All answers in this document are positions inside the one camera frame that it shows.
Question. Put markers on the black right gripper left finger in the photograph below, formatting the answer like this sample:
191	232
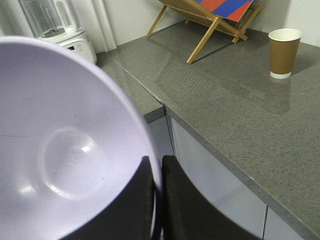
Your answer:
130	216

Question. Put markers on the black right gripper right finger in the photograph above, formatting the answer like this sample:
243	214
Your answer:
188	215

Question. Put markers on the lilac plastic bowl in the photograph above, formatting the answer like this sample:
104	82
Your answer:
70	141

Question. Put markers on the brown paper cup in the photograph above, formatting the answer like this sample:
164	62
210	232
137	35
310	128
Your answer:
284	44

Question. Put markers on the white blender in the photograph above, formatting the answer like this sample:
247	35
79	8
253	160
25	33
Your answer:
56	21

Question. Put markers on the red blue board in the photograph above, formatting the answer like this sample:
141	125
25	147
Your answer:
229	9

